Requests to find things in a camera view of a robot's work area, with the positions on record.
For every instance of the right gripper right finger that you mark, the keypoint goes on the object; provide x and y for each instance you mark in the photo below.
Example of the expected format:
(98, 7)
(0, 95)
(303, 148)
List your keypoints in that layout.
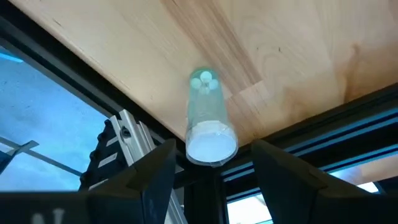
(289, 193)

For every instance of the small green vial white cap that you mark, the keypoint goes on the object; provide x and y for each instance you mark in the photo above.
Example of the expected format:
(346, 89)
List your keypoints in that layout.
(208, 124)

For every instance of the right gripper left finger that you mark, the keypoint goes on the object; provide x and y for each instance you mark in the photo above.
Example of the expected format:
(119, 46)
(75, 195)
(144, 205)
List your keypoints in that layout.
(140, 193)

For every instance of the silver aluminium extrusion bracket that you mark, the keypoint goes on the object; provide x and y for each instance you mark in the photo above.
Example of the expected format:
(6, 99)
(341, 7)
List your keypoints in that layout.
(133, 137)

